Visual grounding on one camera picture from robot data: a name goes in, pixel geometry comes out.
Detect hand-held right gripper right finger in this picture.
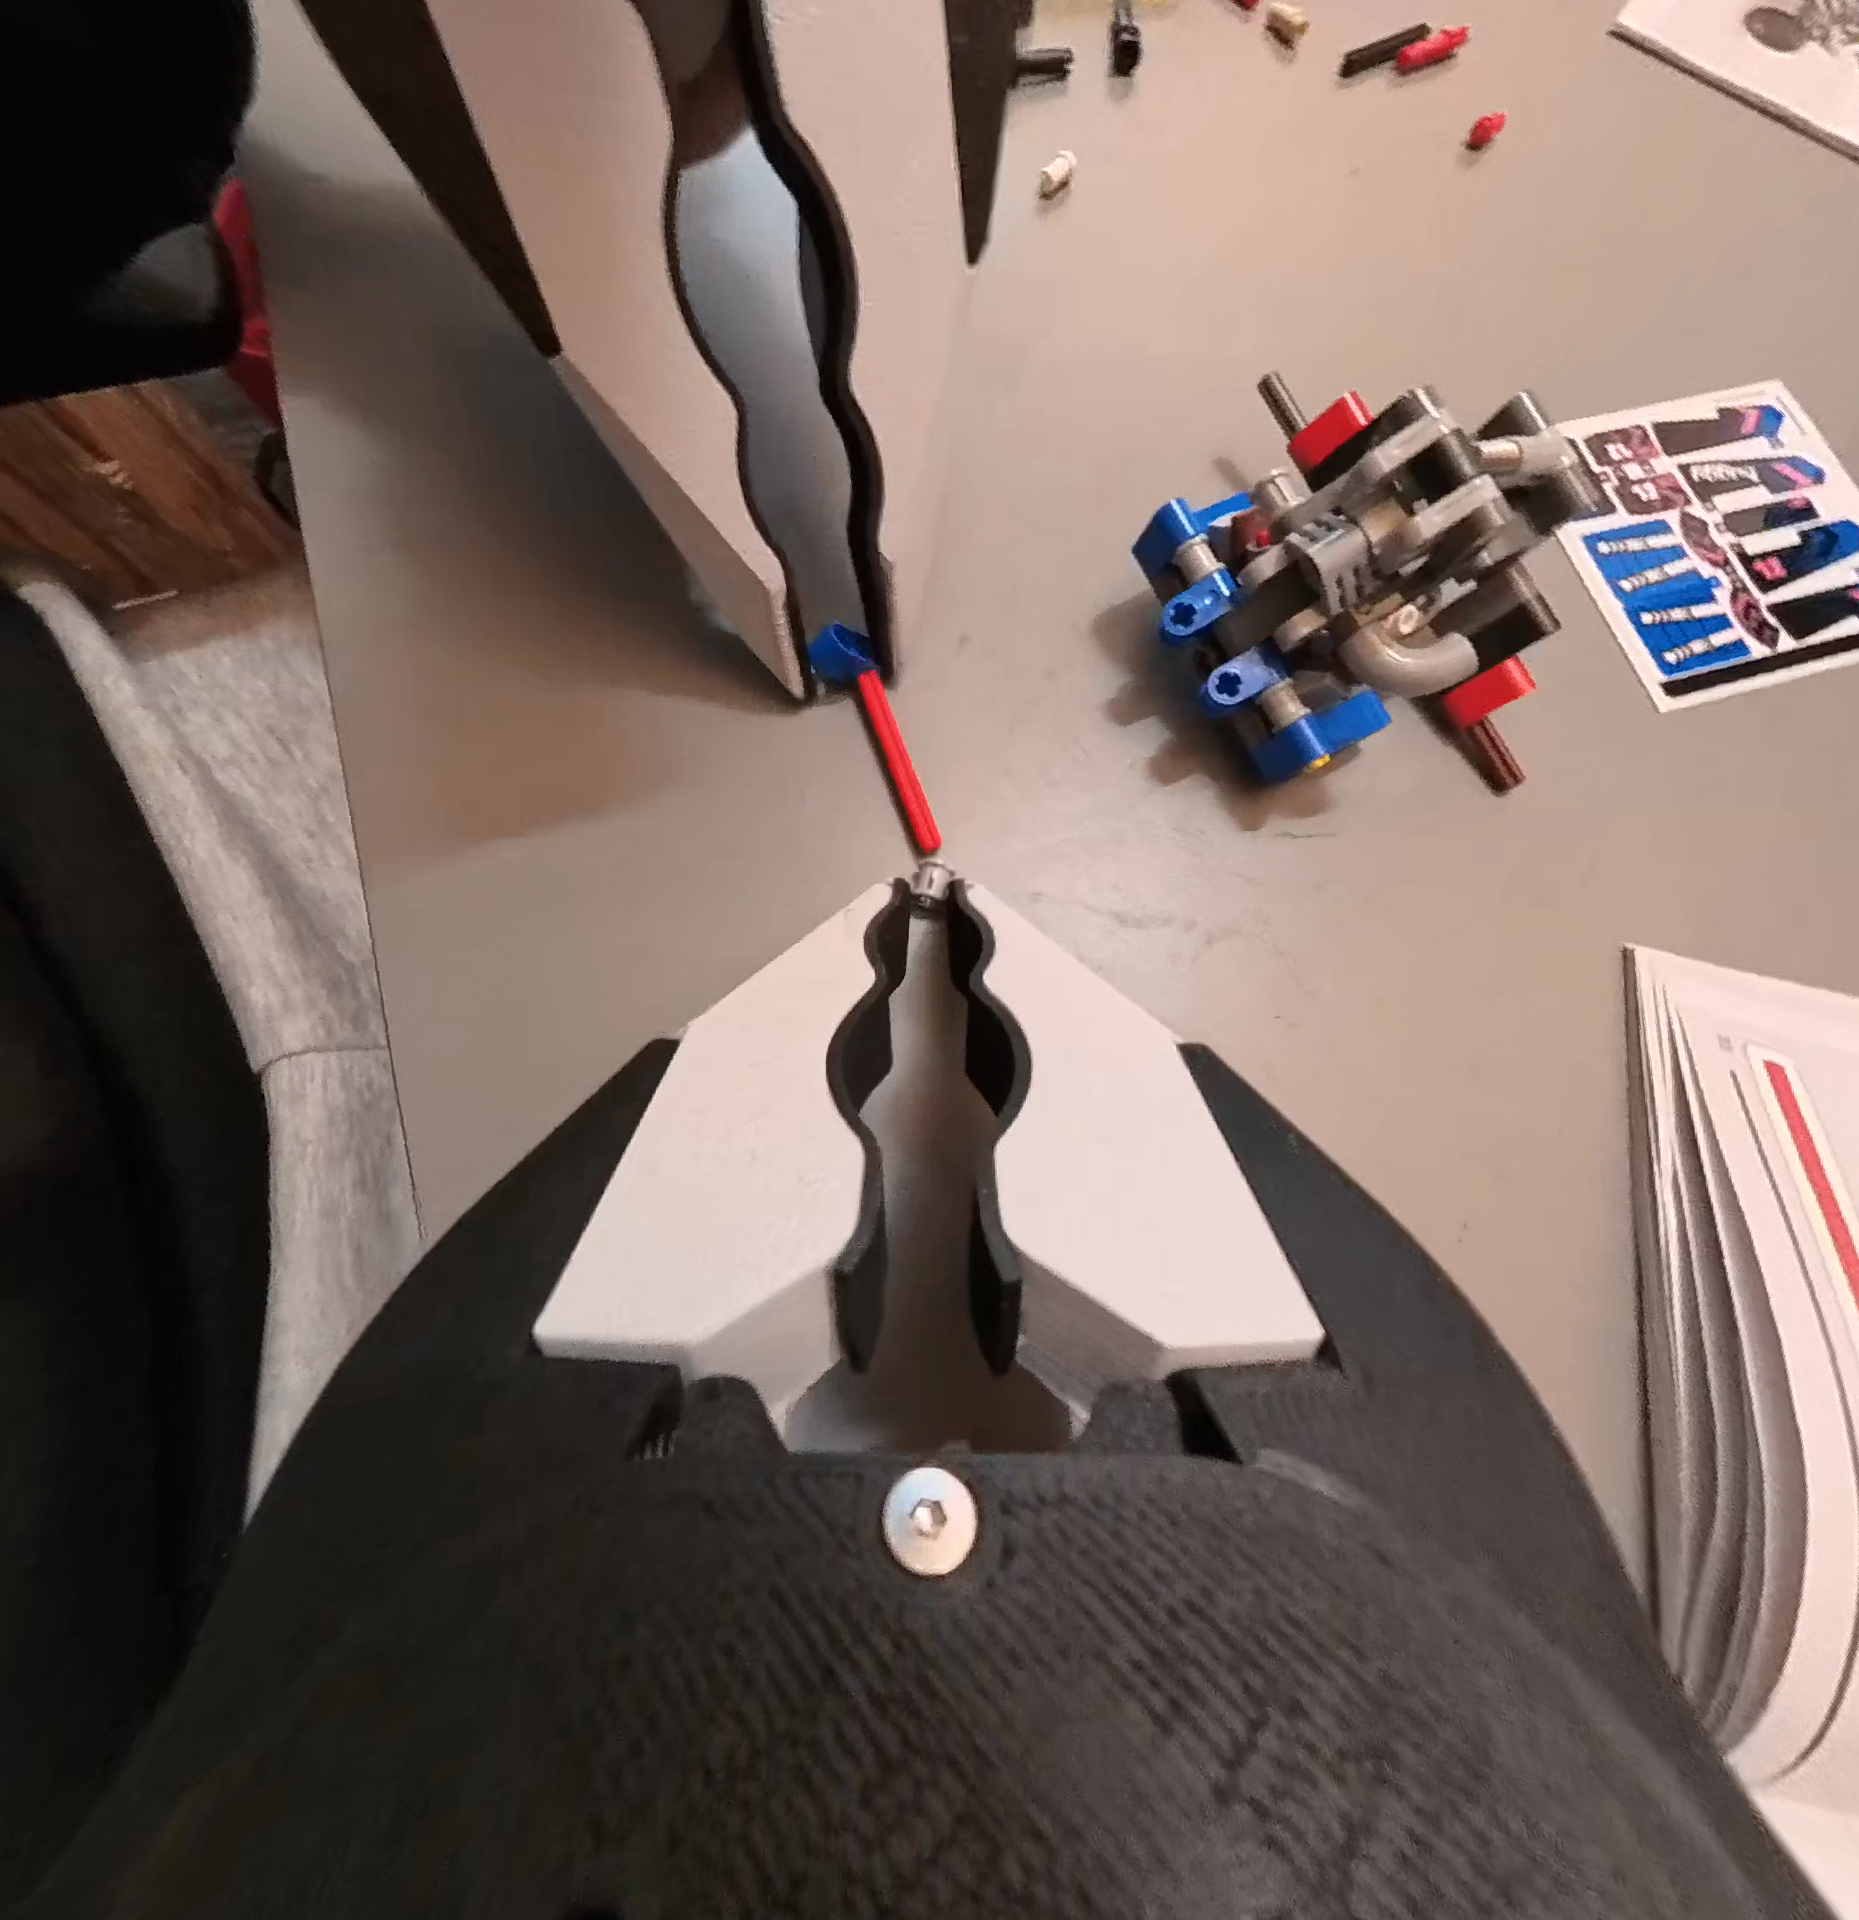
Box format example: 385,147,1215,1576
944,878,1332,1380

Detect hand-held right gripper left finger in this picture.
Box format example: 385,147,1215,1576
532,878,915,1380

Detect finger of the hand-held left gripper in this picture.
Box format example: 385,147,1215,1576
426,0,813,703
738,0,971,671

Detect red lego axle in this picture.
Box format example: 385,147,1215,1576
857,667,945,859

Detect partly built lego vehicle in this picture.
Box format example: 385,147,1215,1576
1130,371,1606,796

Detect open lego instruction booklet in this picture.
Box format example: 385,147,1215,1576
1622,940,1859,1786

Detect lego sticker sheet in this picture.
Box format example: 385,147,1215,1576
1552,376,1859,714

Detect red object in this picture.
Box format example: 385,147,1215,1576
209,177,288,429

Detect black bulky object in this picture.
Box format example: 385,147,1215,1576
0,0,259,414

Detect person's grey sweatshirt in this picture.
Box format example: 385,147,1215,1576
13,577,427,1518

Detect person's dark trousers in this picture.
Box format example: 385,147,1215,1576
0,555,271,1920

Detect closed printed booklet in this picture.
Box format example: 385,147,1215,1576
1607,0,1859,179

